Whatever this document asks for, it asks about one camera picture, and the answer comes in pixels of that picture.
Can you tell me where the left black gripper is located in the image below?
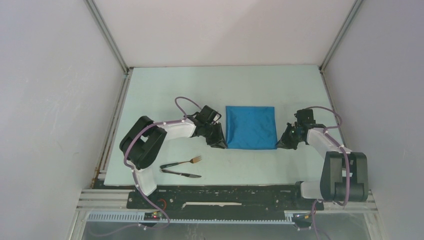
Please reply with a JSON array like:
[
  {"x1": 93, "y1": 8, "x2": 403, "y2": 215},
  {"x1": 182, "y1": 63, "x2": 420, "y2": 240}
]
[{"x1": 201, "y1": 121, "x2": 228, "y2": 150}]

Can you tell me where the blue cloth napkin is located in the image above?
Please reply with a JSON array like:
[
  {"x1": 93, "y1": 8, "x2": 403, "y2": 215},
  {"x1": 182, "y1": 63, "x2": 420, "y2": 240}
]
[{"x1": 225, "y1": 106, "x2": 278, "y2": 150}]

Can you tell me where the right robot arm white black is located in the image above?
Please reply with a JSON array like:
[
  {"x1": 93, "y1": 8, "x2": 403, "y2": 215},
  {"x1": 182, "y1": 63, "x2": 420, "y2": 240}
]
[{"x1": 276, "y1": 106, "x2": 369, "y2": 209}]

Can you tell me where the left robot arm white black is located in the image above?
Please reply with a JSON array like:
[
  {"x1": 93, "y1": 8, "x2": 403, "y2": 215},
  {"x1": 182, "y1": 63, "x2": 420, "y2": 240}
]
[{"x1": 119, "y1": 105, "x2": 228, "y2": 208}]

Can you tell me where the small circuit board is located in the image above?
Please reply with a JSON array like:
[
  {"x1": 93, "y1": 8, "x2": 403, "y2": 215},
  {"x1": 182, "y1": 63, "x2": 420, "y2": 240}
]
[{"x1": 143, "y1": 211, "x2": 163, "y2": 221}]

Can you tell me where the fork with black handle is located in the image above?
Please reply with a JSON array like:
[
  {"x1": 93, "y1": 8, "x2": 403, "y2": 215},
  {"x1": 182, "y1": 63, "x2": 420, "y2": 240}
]
[{"x1": 160, "y1": 156, "x2": 202, "y2": 169}]

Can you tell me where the knife with black handle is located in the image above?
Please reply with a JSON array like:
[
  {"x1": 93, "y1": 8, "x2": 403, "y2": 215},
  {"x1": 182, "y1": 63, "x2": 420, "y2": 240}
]
[{"x1": 160, "y1": 169, "x2": 202, "y2": 179}]

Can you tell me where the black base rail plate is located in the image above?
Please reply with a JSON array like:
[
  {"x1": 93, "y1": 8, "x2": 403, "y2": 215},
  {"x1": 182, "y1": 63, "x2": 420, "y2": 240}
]
[{"x1": 126, "y1": 184, "x2": 314, "y2": 212}]

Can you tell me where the aluminium frame rail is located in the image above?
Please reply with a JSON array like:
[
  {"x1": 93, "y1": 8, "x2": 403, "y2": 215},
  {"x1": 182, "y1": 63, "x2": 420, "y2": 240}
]
[{"x1": 76, "y1": 188, "x2": 379, "y2": 226}]

